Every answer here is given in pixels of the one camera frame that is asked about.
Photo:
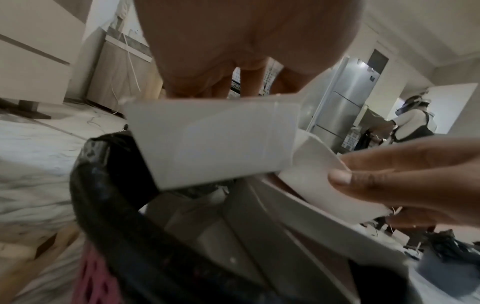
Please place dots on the white cardboard packaging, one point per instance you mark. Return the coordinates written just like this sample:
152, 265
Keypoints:
270, 237

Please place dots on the person's left hand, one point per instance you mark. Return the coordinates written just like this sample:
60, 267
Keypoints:
240, 35

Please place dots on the white torn paper piece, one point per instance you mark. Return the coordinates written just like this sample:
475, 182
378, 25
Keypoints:
315, 181

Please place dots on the cardboard box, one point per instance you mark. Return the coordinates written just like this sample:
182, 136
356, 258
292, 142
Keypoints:
375, 120

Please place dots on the pink plastic basket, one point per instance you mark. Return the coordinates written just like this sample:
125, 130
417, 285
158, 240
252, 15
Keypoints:
98, 279

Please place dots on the person's right hand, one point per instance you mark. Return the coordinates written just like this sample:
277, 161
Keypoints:
427, 178

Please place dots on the black trash bag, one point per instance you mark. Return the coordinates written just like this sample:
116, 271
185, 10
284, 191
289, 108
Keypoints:
112, 190

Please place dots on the white rectangular box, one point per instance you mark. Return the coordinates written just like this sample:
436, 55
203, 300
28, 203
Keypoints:
210, 139

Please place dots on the silver refrigerator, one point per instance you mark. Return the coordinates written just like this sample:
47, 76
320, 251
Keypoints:
339, 98

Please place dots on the wooden plank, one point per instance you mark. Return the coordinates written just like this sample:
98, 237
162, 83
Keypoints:
33, 252

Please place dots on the wooden counter unit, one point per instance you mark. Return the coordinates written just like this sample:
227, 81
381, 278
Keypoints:
120, 77

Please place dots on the white wall cabinet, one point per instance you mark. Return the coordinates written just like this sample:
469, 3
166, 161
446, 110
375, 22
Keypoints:
33, 50

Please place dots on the blue grey bag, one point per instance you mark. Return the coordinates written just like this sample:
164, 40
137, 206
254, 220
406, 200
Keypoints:
450, 258

